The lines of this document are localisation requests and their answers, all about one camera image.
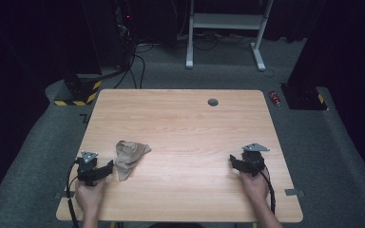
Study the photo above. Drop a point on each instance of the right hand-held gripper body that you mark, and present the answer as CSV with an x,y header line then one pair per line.
x,y
254,160

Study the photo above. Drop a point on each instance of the tan cloth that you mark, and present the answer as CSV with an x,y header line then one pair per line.
x,y
129,156

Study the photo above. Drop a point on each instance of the white metal stand frame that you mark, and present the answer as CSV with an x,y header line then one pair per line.
x,y
225,22

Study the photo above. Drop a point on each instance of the grey tape piece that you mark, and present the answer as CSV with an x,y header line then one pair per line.
x,y
294,192
64,194

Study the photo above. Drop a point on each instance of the black yellow striped stand base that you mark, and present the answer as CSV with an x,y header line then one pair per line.
x,y
77,91

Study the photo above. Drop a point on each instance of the dark computer tower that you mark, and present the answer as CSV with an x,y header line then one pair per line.
x,y
123,31

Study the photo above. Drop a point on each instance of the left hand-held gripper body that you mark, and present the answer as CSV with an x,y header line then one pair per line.
x,y
87,167

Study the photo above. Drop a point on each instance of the red can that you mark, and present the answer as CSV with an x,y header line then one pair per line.
x,y
274,98

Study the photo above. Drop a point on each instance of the person's right hand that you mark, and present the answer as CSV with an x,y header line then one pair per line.
x,y
256,186

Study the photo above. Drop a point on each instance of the person's left hand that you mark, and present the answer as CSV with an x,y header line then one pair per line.
x,y
90,194

